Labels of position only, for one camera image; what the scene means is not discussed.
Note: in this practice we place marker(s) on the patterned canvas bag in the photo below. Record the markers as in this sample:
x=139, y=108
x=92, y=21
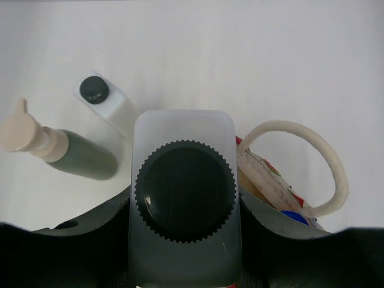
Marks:
x=264, y=181

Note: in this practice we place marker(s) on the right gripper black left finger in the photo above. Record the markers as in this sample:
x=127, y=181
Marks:
x=90, y=250

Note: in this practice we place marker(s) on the white bottle black cap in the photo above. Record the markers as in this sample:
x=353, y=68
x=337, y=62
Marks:
x=184, y=222
x=108, y=102

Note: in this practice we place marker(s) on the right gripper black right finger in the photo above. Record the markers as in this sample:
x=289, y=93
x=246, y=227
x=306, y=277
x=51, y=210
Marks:
x=278, y=251

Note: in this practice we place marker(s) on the green pump bottle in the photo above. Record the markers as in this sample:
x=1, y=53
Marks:
x=63, y=150

